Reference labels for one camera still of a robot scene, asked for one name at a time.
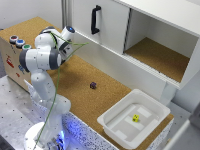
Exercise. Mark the purple block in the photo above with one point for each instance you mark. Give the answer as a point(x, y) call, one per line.
point(93, 85)

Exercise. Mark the red button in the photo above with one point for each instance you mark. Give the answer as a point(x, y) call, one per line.
point(14, 38)

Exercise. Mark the white cabinet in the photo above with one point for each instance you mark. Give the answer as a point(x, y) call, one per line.
point(156, 20)

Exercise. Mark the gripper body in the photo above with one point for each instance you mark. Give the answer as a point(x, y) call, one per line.
point(65, 49)

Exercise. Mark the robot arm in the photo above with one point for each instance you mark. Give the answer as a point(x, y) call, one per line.
point(42, 83)

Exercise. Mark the white plastic box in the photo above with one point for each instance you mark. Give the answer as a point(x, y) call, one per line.
point(116, 130)

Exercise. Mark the white sliding door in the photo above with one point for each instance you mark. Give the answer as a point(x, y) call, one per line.
point(110, 23)

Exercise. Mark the green button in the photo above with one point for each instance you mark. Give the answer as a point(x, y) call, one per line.
point(26, 47)

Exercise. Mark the yellow block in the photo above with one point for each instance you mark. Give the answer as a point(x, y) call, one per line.
point(135, 118)

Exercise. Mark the blue button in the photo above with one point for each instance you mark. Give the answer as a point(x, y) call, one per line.
point(20, 42)

